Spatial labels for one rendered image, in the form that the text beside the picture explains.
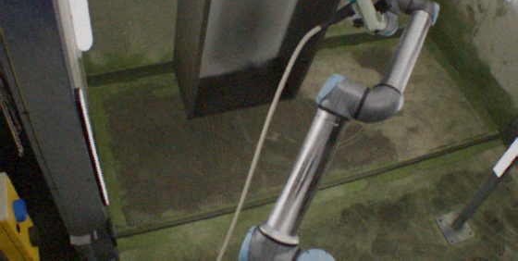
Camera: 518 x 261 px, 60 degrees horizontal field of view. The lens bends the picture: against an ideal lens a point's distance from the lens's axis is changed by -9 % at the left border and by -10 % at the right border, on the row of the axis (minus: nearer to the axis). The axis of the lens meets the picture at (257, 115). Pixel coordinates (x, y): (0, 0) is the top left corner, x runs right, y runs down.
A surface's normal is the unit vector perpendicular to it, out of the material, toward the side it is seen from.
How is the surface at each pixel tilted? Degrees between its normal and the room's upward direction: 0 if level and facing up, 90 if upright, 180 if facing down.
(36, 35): 90
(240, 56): 12
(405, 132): 0
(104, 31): 57
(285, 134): 0
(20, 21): 90
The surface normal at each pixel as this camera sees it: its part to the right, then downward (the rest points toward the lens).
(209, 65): 0.18, -0.49
